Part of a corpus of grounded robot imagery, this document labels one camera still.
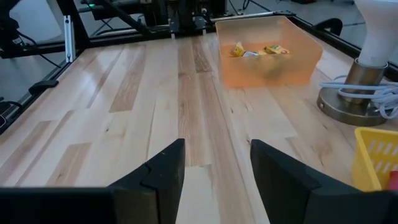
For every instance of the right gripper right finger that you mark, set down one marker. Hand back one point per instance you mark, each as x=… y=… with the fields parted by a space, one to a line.
x=311 y=205

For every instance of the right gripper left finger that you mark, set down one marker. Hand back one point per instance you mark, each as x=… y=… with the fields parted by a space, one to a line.
x=93 y=205

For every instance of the yellow green crayon box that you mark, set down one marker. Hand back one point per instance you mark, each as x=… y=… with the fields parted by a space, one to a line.
x=238 y=50
x=276 y=49

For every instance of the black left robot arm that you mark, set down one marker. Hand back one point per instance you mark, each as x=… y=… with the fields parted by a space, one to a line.
x=183 y=15

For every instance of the yellow perforated plastic basket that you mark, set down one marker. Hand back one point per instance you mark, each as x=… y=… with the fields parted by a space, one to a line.
x=363 y=155

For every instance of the black table clamp foot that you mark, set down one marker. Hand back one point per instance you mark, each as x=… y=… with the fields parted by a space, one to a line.
x=334 y=25
x=43 y=87

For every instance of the orange translucent plastic bin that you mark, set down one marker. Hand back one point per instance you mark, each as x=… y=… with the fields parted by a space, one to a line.
x=280 y=74

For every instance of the white shade brass lamp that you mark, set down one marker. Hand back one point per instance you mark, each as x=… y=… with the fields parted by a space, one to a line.
x=376 y=31

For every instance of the silver aluminium bracket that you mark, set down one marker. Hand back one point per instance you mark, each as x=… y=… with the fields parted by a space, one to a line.
x=69 y=40

